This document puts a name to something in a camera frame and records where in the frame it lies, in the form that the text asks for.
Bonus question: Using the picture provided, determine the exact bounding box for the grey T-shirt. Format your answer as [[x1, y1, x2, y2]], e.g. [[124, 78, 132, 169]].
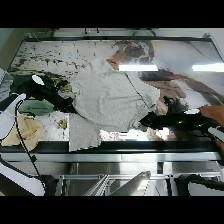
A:
[[68, 58, 162, 153]]

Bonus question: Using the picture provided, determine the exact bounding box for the cream garment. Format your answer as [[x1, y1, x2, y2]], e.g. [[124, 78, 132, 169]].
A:
[[1, 112, 45, 152]]

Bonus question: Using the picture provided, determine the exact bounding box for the brown garment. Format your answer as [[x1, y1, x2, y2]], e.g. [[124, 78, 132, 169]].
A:
[[199, 104, 224, 165]]

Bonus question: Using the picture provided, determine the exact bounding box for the silver frame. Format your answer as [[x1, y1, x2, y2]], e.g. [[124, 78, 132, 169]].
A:
[[0, 151, 224, 197]]

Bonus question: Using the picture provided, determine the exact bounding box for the black cable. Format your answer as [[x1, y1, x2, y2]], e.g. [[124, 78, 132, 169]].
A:
[[14, 99, 48, 189]]

